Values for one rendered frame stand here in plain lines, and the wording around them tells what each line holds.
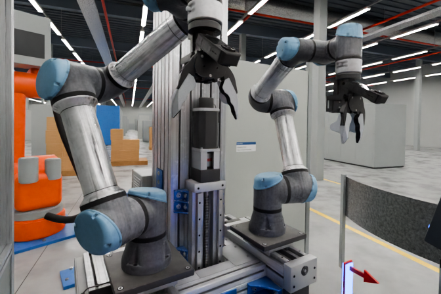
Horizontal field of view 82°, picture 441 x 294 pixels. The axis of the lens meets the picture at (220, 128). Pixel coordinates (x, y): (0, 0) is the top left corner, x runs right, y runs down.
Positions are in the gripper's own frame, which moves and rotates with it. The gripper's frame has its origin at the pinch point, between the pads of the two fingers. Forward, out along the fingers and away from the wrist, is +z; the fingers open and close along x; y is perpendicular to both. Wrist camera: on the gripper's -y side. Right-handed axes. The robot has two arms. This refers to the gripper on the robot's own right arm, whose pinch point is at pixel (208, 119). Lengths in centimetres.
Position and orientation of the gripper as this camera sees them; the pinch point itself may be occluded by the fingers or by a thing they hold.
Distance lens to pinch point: 53.5
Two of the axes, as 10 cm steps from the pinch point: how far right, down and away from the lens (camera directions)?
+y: -5.0, -0.2, 8.7
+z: -0.1, 10.0, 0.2
